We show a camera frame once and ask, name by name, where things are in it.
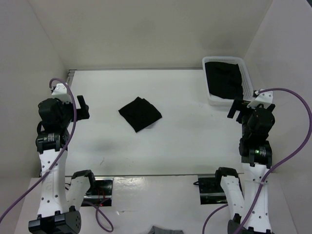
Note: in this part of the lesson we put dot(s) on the black skirts in basket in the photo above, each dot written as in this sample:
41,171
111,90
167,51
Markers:
224,80

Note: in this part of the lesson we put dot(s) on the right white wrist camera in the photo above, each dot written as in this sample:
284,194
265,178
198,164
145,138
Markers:
264,98

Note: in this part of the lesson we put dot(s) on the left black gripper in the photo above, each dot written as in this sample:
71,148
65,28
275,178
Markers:
83,113

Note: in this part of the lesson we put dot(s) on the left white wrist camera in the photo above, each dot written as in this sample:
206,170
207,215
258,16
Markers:
60,92

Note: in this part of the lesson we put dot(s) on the black skirt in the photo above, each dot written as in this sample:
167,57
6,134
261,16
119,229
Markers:
140,114

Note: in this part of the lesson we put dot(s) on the white plastic basket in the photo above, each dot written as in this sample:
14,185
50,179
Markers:
246,81

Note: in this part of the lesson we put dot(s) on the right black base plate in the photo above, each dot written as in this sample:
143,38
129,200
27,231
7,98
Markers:
209,191

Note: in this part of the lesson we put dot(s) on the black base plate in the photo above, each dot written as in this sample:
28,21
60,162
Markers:
209,191
100,193

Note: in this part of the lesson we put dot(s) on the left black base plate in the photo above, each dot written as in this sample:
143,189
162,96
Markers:
100,193

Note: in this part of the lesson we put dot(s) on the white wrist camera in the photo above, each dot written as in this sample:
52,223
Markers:
264,98
60,92

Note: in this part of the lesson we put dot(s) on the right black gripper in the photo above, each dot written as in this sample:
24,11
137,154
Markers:
238,104

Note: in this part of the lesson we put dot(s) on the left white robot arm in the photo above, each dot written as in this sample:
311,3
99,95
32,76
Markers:
59,207

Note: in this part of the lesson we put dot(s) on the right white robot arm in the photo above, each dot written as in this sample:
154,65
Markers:
249,208

